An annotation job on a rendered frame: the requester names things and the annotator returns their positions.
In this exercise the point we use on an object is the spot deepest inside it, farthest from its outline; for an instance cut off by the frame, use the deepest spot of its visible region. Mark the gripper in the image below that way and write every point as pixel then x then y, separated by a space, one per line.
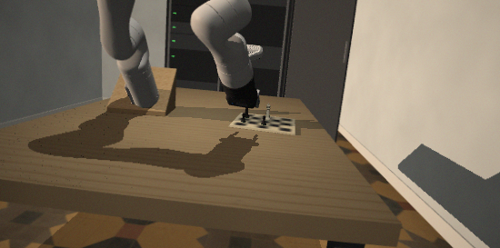
pixel 240 88

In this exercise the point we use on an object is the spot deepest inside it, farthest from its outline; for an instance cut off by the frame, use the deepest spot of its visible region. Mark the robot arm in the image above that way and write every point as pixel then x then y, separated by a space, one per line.
pixel 213 22

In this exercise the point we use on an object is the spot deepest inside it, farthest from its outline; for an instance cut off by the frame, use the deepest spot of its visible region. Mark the black and white chessboard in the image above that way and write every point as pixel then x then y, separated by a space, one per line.
pixel 278 125

